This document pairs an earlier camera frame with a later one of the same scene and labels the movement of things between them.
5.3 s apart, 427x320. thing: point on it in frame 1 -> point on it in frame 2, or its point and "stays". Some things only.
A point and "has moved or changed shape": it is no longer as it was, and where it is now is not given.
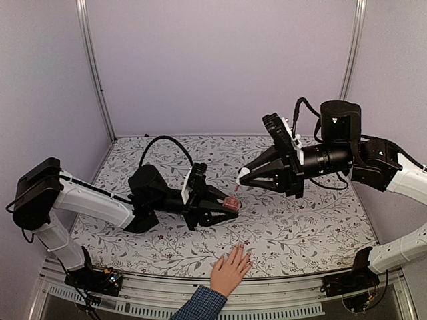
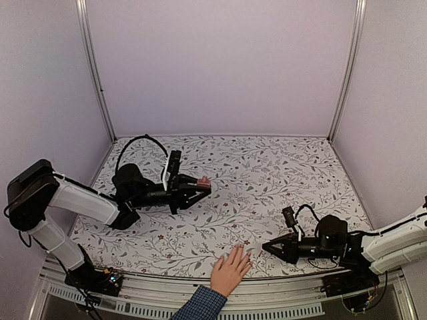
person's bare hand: (227, 273) stays
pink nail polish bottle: (231, 203) has moved or changed shape
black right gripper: (288, 177) -> (289, 253)
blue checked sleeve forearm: (205, 304) stays
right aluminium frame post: (361, 9) stays
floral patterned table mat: (323, 230) stays
